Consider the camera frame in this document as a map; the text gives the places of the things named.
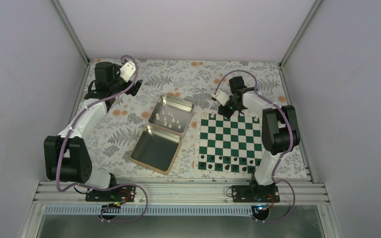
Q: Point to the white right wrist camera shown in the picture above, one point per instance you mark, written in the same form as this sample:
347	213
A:
221	97

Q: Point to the aluminium mounting rail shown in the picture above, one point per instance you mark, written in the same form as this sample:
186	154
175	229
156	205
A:
188	192

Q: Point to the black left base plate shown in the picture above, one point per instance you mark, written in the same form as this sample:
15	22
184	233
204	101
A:
120	195

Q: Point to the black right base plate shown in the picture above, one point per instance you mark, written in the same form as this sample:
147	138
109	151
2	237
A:
255	194

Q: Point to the open metal tin box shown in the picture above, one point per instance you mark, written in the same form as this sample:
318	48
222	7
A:
161	139

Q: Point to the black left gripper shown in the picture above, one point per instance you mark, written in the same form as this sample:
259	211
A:
135	89

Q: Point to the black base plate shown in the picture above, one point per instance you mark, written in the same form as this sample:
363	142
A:
255	194
120	195

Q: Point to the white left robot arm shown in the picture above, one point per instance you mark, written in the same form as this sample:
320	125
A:
67	159

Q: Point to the green white chess board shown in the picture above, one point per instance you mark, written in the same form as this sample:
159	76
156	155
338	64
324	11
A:
227	148

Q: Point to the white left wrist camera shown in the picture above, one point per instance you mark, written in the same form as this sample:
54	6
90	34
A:
127	70

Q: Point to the floral patterned table mat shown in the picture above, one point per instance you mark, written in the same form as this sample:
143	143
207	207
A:
113	139

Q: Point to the white slotted cable duct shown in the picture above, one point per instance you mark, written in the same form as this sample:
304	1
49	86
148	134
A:
150	210

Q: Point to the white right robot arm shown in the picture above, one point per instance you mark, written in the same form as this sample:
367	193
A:
279	130

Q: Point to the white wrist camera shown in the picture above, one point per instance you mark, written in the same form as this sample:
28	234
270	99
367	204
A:
221	97
127	70

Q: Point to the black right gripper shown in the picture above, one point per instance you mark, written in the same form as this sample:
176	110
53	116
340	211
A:
227	114

